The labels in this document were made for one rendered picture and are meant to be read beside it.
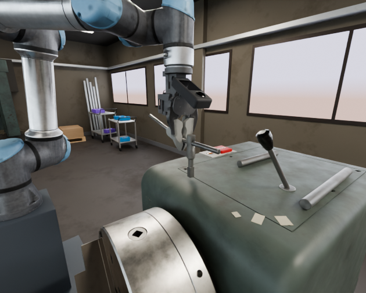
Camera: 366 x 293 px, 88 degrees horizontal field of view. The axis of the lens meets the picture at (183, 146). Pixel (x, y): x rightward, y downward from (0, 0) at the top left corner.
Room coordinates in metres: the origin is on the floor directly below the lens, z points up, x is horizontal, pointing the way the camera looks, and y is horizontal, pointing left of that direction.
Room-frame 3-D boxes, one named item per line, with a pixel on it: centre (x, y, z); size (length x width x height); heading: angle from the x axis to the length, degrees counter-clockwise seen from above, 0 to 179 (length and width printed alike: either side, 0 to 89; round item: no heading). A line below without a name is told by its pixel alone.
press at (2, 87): (5.02, 4.70, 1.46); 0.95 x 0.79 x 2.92; 42
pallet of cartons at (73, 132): (5.88, 3.83, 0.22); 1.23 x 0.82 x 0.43; 132
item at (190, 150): (0.47, -0.02, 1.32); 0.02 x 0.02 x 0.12
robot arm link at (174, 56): (0.52, 0.01, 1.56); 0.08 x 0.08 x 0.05
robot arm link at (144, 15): (0.54, 0.11, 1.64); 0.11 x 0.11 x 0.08; 71
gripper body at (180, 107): (0.53, 0.02, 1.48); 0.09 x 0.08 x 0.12; 35
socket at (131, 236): (0.29, 0.08, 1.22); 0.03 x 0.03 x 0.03
